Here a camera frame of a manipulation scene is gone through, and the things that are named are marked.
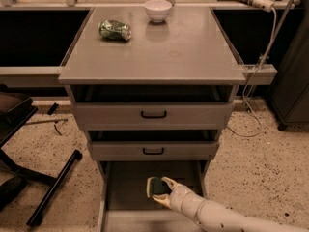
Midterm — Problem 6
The grey metal rail frame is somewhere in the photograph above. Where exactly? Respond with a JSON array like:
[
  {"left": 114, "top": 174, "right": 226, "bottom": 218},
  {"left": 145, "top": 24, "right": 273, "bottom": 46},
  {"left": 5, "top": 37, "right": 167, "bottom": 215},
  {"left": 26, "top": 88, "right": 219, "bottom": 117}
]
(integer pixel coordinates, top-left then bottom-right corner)
[{"left": 1, "top": 4, "right": 276, "bottom": 87}]

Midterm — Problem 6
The middle grey drawer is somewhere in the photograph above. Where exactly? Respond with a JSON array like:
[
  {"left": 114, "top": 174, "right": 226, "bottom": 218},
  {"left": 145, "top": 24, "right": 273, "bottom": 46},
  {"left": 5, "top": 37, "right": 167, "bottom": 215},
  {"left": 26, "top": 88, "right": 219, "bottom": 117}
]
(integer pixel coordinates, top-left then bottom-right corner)
[{"left": 88, "top": 130, "right": 219, "bottom": 161}]

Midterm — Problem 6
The dark cabinet on right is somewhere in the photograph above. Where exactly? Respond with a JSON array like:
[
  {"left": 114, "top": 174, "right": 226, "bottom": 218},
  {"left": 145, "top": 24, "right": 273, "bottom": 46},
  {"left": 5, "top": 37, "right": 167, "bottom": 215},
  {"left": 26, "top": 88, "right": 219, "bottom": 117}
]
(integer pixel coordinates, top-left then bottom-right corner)
[{"left": 268, "top": 9, "right": 309, "bottom": 131}]

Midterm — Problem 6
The white cable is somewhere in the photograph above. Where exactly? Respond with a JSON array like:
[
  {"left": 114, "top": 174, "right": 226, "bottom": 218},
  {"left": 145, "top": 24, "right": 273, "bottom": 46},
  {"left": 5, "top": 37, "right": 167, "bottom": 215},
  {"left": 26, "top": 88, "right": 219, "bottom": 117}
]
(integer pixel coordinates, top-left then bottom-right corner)
[{"left": 226, "top": 6, "right": 278, "bottom": 138}]

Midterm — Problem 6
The crushed green soda can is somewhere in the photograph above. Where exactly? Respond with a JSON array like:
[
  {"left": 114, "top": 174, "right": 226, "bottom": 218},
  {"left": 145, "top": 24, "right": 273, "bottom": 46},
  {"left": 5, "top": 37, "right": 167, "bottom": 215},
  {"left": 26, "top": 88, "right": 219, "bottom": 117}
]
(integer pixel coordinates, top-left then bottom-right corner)
[{"left": 98, "top": 20, "right": 131, "bottom": 42}]

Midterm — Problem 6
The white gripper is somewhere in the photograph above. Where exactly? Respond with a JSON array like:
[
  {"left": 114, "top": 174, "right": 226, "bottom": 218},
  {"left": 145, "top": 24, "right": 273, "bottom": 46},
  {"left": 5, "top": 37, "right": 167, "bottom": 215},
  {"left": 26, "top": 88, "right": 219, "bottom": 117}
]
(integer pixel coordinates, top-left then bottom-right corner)
[{"left": 152, "top": 177, "right": 205, "bottom": 221}]

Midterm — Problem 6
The grey drawer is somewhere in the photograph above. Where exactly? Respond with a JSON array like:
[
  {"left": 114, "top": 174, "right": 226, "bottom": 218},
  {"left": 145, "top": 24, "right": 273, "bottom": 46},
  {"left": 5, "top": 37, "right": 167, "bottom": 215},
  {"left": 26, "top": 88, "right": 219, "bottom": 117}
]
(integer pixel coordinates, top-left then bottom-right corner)
[
  {"left": 98, "top": 161, "right": 206, "bottom": 232},
  {"left": 88, "top": 130, "right": 219, "bottom": 161},
  {"left": 71, "top": 85, "right": 233, "bottom": 130}
]

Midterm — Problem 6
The grey drawer cabinet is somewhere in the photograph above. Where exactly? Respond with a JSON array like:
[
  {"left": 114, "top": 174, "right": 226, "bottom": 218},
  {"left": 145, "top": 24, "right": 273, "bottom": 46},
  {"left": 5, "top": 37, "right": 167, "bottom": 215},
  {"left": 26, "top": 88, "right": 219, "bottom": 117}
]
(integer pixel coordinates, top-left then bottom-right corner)
[{"left": 59, "top": 5, "right": 245, "bottom": 232}]

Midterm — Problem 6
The top grey drawer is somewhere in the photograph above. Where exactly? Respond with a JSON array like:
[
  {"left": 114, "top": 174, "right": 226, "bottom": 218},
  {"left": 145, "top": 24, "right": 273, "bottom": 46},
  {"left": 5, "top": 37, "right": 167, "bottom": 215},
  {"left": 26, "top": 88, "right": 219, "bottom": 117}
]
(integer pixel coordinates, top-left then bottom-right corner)
[{"left": 71, "top": 85, "right": 233, "bottom": 130}]

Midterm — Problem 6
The black shoe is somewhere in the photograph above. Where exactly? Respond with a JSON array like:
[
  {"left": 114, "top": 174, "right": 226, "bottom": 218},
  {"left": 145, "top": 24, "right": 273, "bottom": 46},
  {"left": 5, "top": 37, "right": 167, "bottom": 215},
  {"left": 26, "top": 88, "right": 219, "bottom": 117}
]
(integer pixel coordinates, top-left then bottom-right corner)
[{"left": 0, "top": 176, "right": 27, "bottom": 210}]

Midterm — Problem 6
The white ceramic bowl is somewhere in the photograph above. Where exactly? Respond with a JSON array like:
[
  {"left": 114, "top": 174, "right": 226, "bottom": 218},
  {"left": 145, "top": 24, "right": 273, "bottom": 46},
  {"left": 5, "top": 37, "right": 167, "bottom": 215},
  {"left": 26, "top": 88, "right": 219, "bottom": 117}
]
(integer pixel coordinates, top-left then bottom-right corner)
[{"left": 144, "top": 0, "right": 172, "bottom": 23}]

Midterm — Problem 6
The black chair base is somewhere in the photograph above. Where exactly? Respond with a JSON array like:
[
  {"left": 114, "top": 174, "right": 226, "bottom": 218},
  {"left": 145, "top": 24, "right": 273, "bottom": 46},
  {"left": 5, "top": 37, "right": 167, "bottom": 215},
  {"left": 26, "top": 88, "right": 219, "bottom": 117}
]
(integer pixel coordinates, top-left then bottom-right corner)
[{"left": 0, "top": 84, "right": 83, "bottom": 228}]

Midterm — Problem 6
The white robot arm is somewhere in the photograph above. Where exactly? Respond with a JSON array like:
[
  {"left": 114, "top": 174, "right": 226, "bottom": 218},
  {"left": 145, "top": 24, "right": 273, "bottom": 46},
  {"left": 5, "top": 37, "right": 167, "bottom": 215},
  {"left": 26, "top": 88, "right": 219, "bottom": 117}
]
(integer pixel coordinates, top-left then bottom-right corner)
[{"left": 147, "top": 177, "right": 309, "bottom": 232}]

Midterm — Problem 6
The green and yellow sponge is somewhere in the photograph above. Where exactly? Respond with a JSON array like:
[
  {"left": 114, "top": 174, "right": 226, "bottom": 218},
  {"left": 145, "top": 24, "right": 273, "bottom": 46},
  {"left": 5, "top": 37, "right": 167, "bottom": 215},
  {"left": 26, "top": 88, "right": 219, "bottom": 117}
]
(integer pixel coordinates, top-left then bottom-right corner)
[{"left": 146, "top": 177, "right": 172, "bottom": 198}]

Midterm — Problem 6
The bottom grey drawer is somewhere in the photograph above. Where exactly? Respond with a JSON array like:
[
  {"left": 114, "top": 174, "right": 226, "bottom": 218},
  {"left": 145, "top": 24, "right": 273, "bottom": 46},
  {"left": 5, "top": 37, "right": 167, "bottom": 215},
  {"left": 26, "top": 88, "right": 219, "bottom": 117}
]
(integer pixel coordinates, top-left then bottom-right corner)
[{"left": 98, "top": 161, "right": 206, "bottom": 232}]

